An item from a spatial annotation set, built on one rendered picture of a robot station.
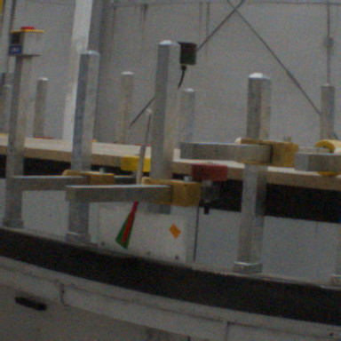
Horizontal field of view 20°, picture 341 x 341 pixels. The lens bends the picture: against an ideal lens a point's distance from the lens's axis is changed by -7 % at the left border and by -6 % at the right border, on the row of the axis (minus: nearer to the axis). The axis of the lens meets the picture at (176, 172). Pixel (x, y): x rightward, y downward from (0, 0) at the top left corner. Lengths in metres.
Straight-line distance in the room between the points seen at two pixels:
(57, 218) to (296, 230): 0.78
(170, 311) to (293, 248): 0.31
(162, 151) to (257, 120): 0.26
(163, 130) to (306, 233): 0.39
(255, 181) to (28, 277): 0.78
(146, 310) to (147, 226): 0.20
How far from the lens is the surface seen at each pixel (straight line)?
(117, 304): 2.34
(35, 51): 2.57
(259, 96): 2.04
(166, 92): 2.19
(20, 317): 2.99
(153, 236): 2.21
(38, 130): 4.15
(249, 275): 2.04
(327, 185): 2.19
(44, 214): 2.80
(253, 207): 2.04
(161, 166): 2.20
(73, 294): 2.45
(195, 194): 2.17
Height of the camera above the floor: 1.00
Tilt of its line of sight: 3 degrees down
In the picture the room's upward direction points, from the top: 4 degrees clockwise
